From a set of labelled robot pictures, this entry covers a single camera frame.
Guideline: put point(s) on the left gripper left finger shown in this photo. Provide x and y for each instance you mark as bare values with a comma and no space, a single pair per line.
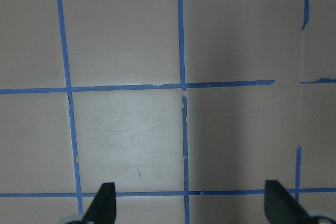
103,209

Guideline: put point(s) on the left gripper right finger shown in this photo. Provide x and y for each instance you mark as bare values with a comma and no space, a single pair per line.
280,207

